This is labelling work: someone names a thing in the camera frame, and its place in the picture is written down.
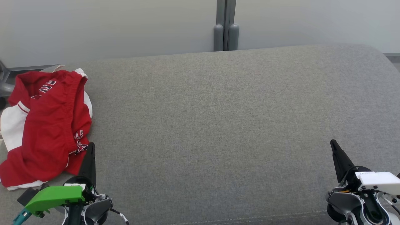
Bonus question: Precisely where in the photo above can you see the red shorts with white stripe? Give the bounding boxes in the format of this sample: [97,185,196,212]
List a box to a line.
[0,70,93,191]

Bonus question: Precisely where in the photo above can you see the grey fabric sofa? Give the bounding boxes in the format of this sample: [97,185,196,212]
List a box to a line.
[0,44,400,225]

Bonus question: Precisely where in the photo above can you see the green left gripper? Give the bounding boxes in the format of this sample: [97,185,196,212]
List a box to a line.
[24,142,97,218]

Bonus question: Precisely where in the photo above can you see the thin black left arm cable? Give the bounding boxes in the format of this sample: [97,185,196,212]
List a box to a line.
[109,207,130,225]

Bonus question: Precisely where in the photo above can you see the red white Bulls jersey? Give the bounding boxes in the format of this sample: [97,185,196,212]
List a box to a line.
[0,65,93,157]

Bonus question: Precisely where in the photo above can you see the teal left camera connector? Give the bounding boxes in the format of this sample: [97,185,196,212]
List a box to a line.
[13,209,32,225]

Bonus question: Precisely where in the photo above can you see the grey partition frame post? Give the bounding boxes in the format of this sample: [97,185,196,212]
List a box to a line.
[224,0,240,51]
[213,0,226,52]

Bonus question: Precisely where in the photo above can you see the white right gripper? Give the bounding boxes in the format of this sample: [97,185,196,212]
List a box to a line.
[330,139,400,195]

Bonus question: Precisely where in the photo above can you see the grey curved metal leg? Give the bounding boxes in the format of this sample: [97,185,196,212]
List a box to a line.
[0,61,16,98]

